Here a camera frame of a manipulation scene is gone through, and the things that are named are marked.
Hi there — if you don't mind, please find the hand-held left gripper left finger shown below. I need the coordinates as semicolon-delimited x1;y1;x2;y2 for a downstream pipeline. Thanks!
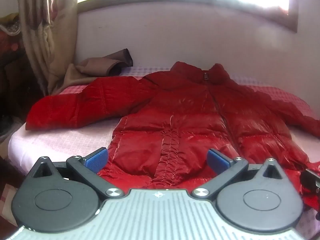
26;147;125;198

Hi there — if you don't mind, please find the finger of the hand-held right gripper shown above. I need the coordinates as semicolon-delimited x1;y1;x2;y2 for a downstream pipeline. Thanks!
300;169;320;195

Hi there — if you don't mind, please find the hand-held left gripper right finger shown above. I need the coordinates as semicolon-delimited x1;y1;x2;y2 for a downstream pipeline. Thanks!
192;148;288;199

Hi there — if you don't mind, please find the red puffer jacket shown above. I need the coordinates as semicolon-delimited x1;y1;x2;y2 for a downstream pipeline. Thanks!
25;61;320;215

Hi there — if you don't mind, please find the pink checked bed sheet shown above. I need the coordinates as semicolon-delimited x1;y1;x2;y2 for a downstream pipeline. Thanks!
7;66;320;183

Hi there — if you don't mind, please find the brown cloth garment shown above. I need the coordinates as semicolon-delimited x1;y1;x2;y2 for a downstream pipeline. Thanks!
47;49;133;96

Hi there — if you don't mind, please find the beige patterned curtain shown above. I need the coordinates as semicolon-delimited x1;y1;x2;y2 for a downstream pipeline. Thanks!
16;0;79;97

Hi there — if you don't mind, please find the pile of patterned cloths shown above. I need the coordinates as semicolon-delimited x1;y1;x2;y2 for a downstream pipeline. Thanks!
0;12;28;55

